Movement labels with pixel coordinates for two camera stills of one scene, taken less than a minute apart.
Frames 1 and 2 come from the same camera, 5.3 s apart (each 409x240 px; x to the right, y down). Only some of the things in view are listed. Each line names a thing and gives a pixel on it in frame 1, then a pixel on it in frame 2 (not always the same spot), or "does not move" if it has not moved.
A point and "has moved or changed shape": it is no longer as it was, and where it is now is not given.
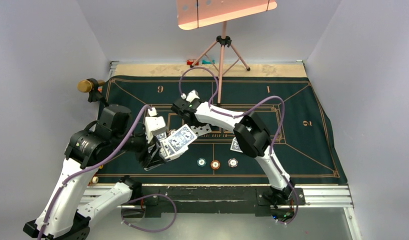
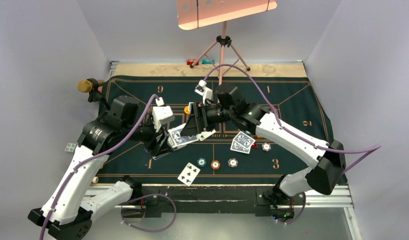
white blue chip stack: (232, 162) does not move
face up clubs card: (201, 130) has moved or changed shape
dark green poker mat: (301, 138) does not move
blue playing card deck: (177, 143) has moved or changed shape
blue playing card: (235, 146) does not move
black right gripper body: (194, 123) → (212, 115)
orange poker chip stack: (215, 164) does not move
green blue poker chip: (201, 162) does not move
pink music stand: (192, 14) does not move
